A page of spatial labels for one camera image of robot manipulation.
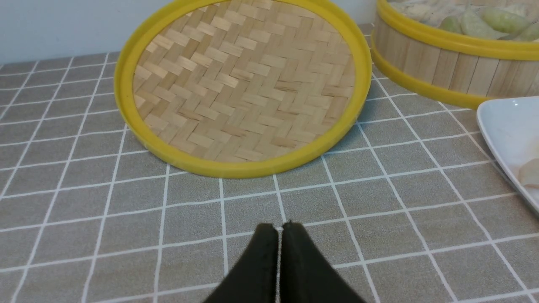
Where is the white square plate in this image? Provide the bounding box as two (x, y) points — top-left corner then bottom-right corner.
(477, 96), (539, 212)

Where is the yellow-rimmed bamboo steamer basket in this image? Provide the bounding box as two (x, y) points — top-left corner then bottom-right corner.
(371, 0), (539, 109)

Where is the pale green dumpling in steamer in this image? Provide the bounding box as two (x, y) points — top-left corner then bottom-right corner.
(461, 9), (505, 40)

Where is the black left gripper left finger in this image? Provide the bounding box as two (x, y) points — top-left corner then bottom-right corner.
(205, 223), (279, 303)

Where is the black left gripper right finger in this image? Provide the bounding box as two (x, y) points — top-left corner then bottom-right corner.
(280, 222), (365, 303)

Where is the yellow-rimmed woven bamboo lid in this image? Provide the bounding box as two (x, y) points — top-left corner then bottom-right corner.
(114, 0), (372, 178)

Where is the grey grid tablecloth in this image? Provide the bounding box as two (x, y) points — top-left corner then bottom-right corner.
(0, 52), (539, 303)

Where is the white dumpling on plate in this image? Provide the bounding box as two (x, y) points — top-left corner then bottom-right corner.
(518, 158), (539, 188)

